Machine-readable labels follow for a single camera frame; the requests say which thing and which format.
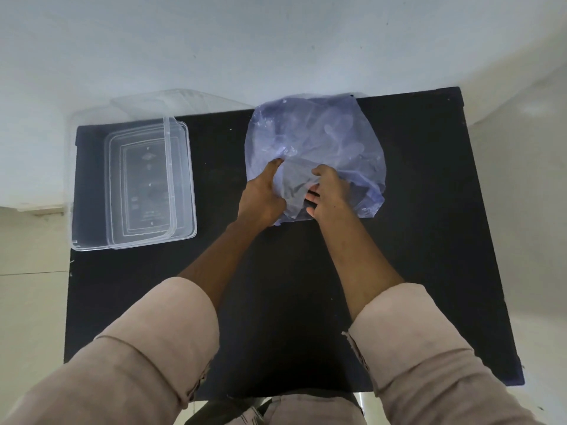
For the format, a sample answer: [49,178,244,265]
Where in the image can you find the pale pink shirt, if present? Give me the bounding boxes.
[0,276,546,425]

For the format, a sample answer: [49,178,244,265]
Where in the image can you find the translucent blue plastic bag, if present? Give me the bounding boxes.
[245,94,387,227]

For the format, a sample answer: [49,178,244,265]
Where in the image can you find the person's right hand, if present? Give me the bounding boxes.
[305,164,356,223]

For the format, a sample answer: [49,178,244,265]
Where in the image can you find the person's left hand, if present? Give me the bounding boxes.
[237,158,288,229]

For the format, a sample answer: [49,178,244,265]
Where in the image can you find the person's right forearm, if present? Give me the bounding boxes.
[314,209,406,323]

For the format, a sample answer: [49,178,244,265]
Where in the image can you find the person's left forearm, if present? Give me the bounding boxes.
[177,218,268,313]

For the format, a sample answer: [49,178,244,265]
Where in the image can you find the clear plastic container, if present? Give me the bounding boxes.
[69,114,198,253]

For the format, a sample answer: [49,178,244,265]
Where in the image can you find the pile of clear plastic spoons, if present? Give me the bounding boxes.
[306,111,369,161]

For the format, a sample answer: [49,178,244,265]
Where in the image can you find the clear plastic lid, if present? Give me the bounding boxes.
[105,116,179,250]

